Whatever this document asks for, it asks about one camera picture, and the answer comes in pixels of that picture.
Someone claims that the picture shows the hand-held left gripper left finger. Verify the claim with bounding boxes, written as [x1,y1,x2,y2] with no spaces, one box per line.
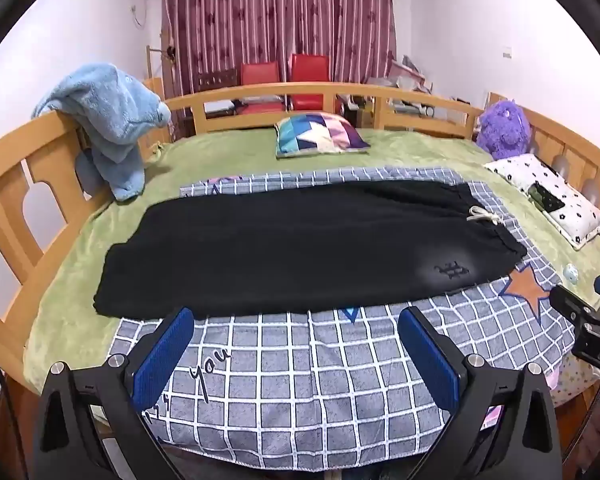
[32,306,196,480]

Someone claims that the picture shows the green bed sheet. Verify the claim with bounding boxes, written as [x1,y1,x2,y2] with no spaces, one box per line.
[24,127,600,421]

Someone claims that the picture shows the grey checkered blanket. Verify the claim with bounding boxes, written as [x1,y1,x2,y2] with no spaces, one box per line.
[109,165,579,459]

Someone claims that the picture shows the colourful triangle pattern pillow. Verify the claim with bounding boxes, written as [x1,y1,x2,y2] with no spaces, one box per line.
[275,112,371,160]

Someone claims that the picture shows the black pants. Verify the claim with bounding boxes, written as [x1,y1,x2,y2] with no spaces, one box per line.
[92,180,529,320]

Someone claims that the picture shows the wooden bed frame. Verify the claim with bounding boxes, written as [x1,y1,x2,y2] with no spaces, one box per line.
[0,80,600,411]

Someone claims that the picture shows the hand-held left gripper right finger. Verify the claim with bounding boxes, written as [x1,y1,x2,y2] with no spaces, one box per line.
[397,305,564,480]

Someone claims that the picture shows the light blue plush blanket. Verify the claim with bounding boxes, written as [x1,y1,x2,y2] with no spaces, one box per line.
[31,62,173,204]

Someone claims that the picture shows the cluttered side table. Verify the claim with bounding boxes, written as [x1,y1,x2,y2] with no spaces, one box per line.
[364,54,433,111]

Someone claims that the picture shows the red striped curtain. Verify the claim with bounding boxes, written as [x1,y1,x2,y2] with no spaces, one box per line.
[160,0,398,94]

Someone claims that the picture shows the wooden clothes stand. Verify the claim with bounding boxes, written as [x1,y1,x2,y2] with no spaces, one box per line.
[145,27,177,92]

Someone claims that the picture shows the red chair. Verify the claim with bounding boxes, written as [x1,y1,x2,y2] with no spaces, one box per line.
[239,61,284,116]
[287,53,331,111]

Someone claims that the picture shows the brown wooden chair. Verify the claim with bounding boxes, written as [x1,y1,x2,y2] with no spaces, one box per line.
[196,70,239,117]

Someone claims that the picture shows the black phone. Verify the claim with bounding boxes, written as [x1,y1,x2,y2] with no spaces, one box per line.
[527,182,566,214]

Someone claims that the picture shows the purple plush toy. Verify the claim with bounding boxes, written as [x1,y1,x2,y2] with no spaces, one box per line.
[476,99,533,160]

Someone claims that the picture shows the white dotted pillow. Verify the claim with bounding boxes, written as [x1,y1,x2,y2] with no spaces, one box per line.
[483,153,600,251]

